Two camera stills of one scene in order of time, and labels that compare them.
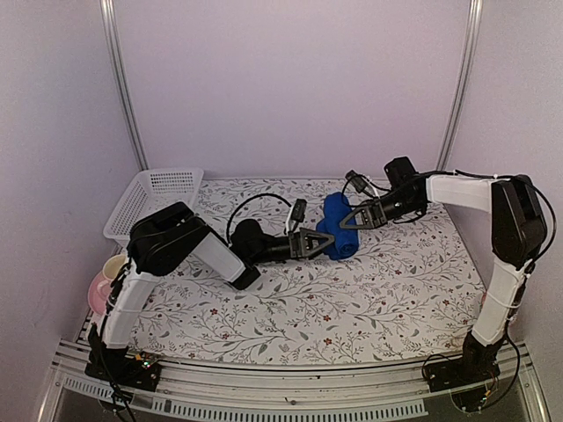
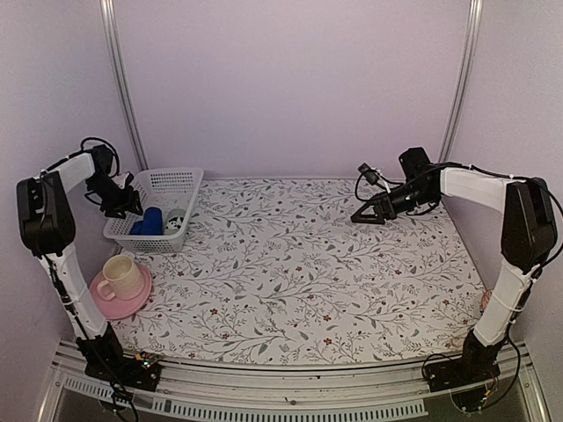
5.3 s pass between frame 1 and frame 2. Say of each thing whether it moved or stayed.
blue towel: moved
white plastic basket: stayed
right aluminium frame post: stayed
